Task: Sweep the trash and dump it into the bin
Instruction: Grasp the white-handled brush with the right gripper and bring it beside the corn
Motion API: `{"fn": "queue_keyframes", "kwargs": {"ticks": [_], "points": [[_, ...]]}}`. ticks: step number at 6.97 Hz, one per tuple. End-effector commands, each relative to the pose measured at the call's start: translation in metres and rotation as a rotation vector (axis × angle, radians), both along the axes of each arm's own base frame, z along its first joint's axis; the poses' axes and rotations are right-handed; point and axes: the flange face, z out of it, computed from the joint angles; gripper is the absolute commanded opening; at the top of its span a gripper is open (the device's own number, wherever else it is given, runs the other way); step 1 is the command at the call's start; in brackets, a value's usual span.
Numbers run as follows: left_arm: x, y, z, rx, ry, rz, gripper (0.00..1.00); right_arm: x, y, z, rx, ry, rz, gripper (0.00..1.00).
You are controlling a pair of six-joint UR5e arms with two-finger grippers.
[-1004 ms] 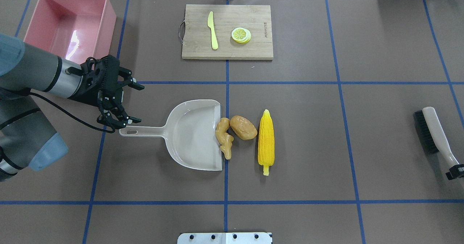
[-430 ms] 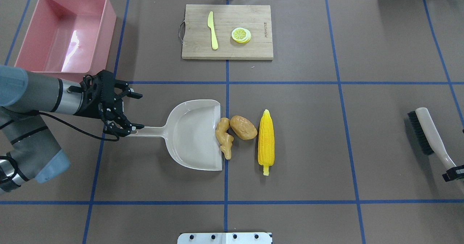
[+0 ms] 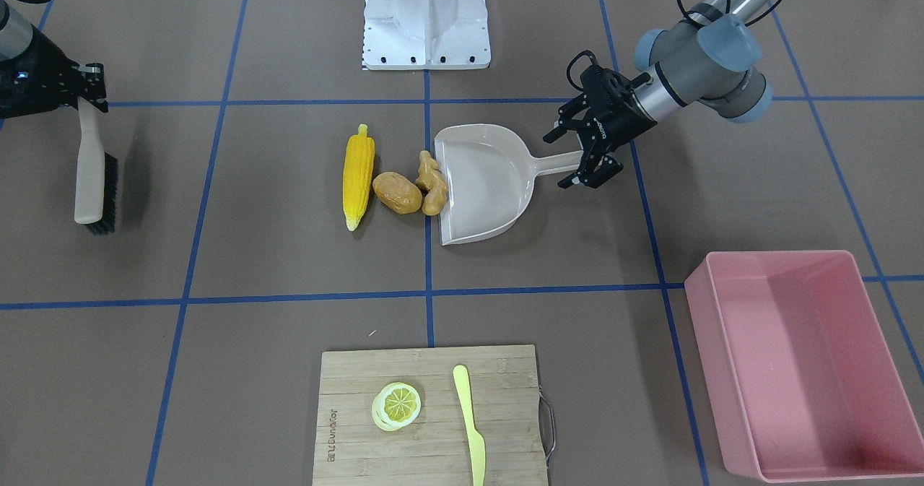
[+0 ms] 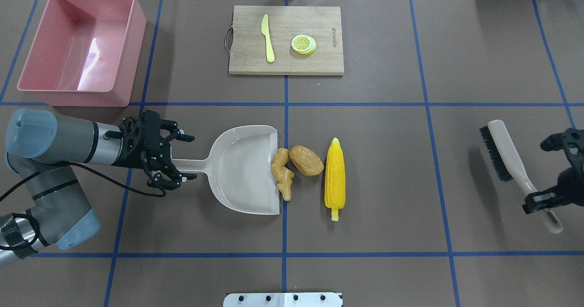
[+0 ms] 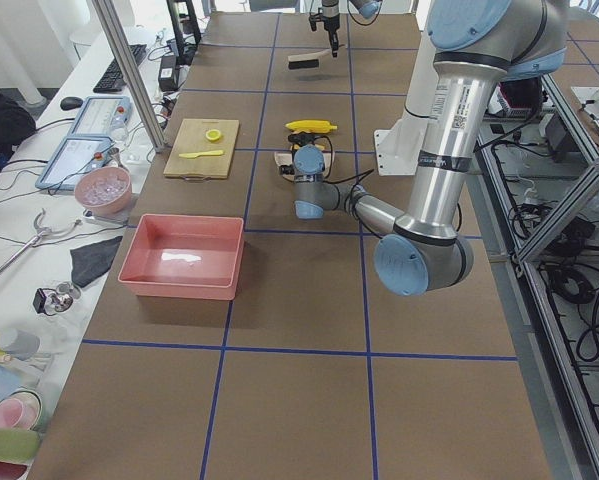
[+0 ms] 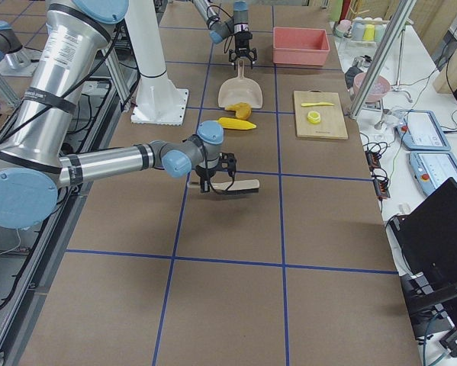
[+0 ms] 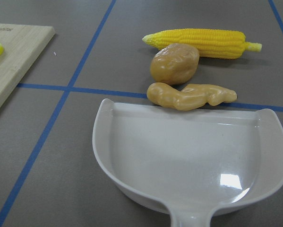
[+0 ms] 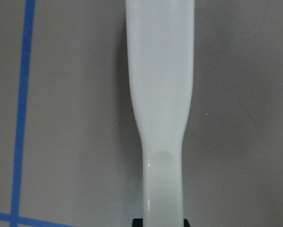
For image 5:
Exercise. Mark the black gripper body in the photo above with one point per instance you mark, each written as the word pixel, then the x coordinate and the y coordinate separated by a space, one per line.
pixel 330 18

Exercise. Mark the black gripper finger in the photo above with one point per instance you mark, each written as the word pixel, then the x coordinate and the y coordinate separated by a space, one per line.
pixel 334 43

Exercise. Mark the beige hand brush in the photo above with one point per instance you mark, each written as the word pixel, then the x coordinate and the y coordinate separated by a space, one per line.
pixel 311 60

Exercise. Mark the yellow toy corn cob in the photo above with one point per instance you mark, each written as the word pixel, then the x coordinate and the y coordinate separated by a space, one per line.
pixel 311 126

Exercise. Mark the beige dustpan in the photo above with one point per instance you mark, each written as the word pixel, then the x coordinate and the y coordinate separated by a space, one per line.
pixel 306 162

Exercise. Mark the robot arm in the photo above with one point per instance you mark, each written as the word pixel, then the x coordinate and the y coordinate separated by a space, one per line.
pixel 477 45

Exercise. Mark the pink plastic bin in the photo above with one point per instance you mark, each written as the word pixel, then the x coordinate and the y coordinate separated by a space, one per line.
pixel 184 256

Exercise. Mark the yellow lemon slice toy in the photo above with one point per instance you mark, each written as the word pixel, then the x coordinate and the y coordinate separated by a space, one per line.
pixel 213 135

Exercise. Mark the yellow toy knife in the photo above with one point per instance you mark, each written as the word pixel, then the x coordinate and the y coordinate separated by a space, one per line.
pixel 198 154

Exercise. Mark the wooden cutting board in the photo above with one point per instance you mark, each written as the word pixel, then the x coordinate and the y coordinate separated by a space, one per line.
pixel 191 138

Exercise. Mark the black keyboard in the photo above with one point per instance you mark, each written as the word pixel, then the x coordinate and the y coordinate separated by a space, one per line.
pixel 112 80

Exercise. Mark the blue teach pendant far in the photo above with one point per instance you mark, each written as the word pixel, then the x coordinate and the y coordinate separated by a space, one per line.
pixel 98 112

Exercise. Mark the blue teach pendant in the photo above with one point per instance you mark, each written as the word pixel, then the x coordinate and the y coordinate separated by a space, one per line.
pixel 75 157
pixel 98 112

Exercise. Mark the black computer mouse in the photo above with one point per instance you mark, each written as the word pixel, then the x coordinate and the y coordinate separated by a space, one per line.
pixel 70 103

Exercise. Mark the pink bowl with ice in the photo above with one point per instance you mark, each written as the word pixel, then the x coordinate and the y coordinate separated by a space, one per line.
pixel 104 191

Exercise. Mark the blue teach pendant near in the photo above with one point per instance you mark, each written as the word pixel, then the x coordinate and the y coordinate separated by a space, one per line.
pixel 75 157

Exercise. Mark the dark grey cloth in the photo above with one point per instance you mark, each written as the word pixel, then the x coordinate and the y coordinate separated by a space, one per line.
pixel 91 261

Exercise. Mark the metal grabber tool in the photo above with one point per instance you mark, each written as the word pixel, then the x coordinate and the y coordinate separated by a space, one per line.
pixel 41 231

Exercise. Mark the stack of pastel cups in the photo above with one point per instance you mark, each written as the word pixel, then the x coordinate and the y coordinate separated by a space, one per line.
pixel 21 409

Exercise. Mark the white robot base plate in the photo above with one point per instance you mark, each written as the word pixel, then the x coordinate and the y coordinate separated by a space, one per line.
pixel 395 152

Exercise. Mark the aluminium frame post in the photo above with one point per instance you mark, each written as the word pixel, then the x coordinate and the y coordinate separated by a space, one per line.
pixel 118 44

